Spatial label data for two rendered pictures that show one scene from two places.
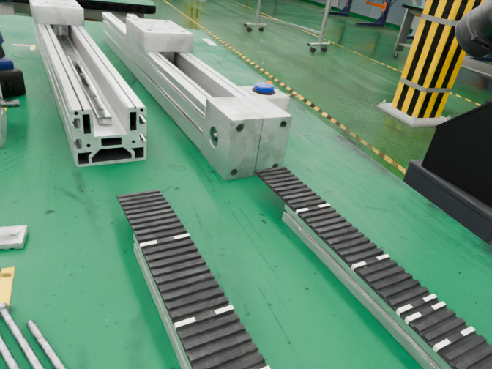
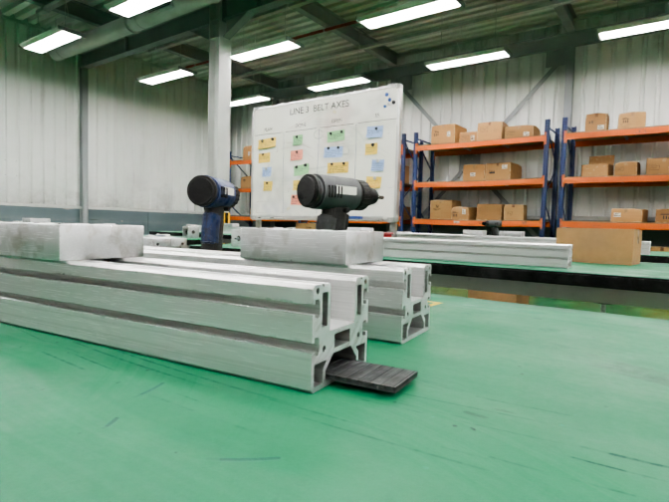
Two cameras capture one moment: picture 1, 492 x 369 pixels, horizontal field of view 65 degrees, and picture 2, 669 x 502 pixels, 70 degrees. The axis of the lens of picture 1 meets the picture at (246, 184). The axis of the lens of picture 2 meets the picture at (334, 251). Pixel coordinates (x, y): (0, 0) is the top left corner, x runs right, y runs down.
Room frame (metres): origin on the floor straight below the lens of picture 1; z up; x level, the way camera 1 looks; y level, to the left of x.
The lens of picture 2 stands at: (1.62, 0.27, 0.91)
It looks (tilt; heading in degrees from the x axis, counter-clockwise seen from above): 3 degrees down; 152
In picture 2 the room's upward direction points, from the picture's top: 2 degrees clockwise
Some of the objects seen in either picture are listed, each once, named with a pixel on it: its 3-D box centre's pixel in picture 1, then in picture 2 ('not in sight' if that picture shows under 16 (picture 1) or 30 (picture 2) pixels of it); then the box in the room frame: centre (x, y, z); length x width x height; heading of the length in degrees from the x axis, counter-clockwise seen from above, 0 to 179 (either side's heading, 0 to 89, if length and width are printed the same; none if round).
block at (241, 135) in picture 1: (250, 135); not in sight; (0.56, 0.00, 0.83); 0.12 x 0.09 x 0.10; 123
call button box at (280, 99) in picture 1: (258, 105); not in sight; (0.76, 0.00, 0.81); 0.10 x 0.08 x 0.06; 123
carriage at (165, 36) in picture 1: (158, 40); (64, 250); (0.93, 0.25, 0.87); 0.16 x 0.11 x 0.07; 33
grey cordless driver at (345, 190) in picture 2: not in sight; (345, 237); (0.86, 0.70, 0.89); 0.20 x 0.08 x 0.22; 105
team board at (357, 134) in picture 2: not in sight; (319, 217); (-1.96, 2.03, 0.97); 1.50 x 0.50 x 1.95; 26
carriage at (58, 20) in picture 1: (56, 15); (313, 254); (1.04, 0.55, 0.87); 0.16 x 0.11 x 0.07; 33
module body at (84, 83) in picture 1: (72, 61); (179, 276); (0.83, 0.41, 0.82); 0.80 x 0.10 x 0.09; 33
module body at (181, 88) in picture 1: (157, 61); (65, 288); (0.93, 0.25, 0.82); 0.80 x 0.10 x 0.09; 33
